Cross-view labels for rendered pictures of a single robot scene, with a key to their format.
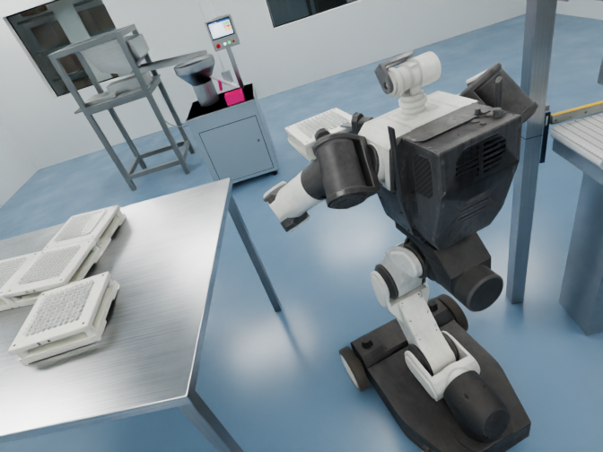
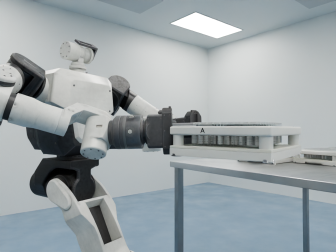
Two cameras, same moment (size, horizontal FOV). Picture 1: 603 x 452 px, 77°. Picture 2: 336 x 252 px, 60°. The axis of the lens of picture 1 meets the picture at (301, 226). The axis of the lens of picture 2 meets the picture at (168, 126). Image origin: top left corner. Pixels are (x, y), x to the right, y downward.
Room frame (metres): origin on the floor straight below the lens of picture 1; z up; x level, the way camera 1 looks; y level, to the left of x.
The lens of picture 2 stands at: (1.86, -0.83, 1.07)
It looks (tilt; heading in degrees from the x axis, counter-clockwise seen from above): 1 degrees up; 137
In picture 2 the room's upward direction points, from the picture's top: straight up
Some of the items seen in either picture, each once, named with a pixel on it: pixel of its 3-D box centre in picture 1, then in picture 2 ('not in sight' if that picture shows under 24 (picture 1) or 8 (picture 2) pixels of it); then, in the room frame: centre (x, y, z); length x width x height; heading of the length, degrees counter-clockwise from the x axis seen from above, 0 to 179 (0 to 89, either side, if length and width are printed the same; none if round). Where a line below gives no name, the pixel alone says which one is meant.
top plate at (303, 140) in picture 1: (321, 126); (237, 130); (1.44, -0.20, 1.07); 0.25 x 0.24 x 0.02; 100
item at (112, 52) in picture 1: (153, 109); not in sight; (4.16, 1.07, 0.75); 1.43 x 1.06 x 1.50; 87
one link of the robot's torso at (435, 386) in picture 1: (440, 363); not in sight; (0.80, -0.33, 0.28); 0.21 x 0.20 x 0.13; 12
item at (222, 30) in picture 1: (231, 55); not in sight; (3.73, 0.12, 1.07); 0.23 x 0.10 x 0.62; 87
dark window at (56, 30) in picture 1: (76, 44); not in sight; (6.24, 2.17, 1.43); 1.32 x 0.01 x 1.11; 87
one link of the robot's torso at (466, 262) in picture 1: (447, 256); (62, 177); (0.73, -0.35, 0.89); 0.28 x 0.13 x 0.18; 12
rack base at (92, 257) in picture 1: (60, 275); (326, 160); (1.26, 0.94, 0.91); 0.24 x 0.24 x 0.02; 79
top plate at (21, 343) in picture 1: (64, 309); not in sight; (0.97, 0.80, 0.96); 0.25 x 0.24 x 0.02; 179
